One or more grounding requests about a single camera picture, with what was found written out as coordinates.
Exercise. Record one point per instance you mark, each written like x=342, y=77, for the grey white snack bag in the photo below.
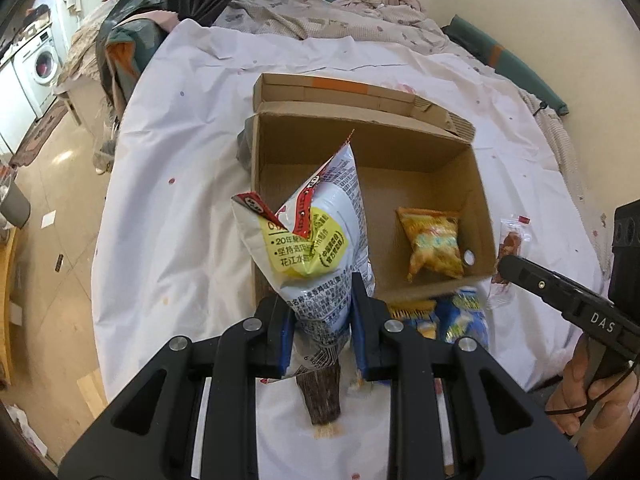
x=320, y=240

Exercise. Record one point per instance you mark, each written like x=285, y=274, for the cardboard box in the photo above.
x=400, y=180

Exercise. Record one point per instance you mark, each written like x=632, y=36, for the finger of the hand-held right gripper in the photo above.
x=532, y=280

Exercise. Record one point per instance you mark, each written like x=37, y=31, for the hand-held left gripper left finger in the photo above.
x=284, y=342

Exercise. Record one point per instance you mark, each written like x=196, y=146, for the small white round cap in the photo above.
x=469, y=258

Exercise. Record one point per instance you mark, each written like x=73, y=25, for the person's right hand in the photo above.
x=567, y=395

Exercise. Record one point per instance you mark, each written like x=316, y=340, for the floral quilt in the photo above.
x=320, y=15

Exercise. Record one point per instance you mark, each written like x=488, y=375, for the patterned floor rug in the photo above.
x=40, y=135

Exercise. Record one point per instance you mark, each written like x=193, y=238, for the white cabinet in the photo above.
x=12, y=110

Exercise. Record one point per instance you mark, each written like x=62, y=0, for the yellow puffed snack packet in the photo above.
x=434, y=245

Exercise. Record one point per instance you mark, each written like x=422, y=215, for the grey trash bin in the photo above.
x=12, y=202

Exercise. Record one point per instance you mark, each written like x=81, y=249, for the dark brown snack packet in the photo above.
x=320, y=395

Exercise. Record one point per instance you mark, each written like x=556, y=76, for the dark blue snack packet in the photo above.
x=465, y=317

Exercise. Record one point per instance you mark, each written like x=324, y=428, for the white washing machine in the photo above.
x=40, y=67

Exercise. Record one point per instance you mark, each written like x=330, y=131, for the white bed sheet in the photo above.
x=190, y=240

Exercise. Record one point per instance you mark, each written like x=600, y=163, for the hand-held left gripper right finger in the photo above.
x=361, y=335

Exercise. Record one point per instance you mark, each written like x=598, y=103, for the grey orange bag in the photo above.
x=135, y=55

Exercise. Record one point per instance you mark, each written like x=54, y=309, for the clear packet with red snack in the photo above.
x=513, y=240

